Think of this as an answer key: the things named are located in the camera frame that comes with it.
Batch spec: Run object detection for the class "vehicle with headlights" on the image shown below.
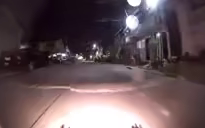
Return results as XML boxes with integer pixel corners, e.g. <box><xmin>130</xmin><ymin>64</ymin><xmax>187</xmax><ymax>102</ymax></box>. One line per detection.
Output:
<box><xmin>49</xmin><ymin>52</ymin><xmax>71</xmax><ymax>64</ymax></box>

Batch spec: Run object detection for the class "grey asphalt road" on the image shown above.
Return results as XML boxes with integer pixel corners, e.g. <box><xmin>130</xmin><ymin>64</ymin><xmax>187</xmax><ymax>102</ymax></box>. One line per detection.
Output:
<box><xmin>0</xmin><ymin>60</ymin><xmax>205</xmax><ymax>128</ymax></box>

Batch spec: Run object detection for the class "street lamp pole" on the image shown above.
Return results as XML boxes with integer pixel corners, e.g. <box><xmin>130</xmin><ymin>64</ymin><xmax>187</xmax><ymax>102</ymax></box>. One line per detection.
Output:
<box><xmin>123</xmin><ymin>8</ymin><xmax>140</xmax><ymax>64</ymax></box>

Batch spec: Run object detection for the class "building with lit front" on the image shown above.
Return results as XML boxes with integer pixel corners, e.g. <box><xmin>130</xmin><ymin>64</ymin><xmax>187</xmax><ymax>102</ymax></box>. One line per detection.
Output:
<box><xmin>115</xmin><ymin>0</ymin><xmax>205</xmax><ymax>68</ymax></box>

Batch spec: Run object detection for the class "dark parked vehicle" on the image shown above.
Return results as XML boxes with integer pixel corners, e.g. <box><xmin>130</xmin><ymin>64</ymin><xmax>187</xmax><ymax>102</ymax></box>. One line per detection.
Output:
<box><xmin>1</xmin><ymin>47</ymin><xmax>48</xmax><ymax>71</ymax></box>

